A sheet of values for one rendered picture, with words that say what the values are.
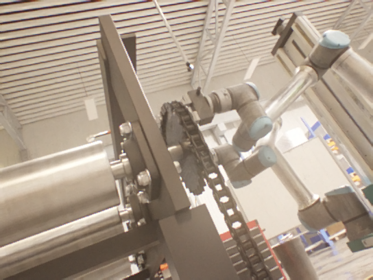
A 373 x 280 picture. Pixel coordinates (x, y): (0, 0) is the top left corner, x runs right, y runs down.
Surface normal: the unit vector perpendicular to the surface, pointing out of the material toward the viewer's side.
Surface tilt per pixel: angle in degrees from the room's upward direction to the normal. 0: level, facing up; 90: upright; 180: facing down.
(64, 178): 99
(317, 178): 90
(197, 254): 90
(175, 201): 90
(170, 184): 90
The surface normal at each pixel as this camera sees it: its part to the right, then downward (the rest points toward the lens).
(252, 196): -0.26, -0.33
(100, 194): 0.38, 0.37
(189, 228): 0.13, -0.49
